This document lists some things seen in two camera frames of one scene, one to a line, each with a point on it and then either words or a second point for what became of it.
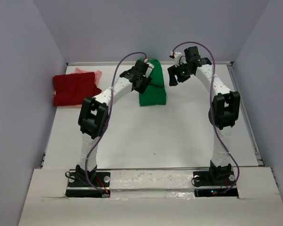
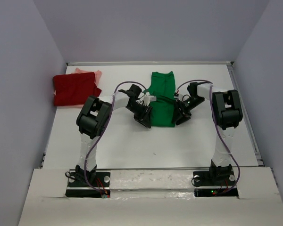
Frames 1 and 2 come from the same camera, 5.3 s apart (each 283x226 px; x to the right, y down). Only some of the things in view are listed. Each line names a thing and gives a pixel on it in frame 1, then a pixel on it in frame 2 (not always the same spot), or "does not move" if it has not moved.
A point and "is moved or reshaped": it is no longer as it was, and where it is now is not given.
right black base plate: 210,183 does not move
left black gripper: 144,85 to 145,120
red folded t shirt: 71,89 does not move
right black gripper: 171,70 to 179,115
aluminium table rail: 130,63 does not move
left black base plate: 78,186 does not move
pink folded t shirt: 97,74 does not move
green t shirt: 155,94 is moved or reshaped
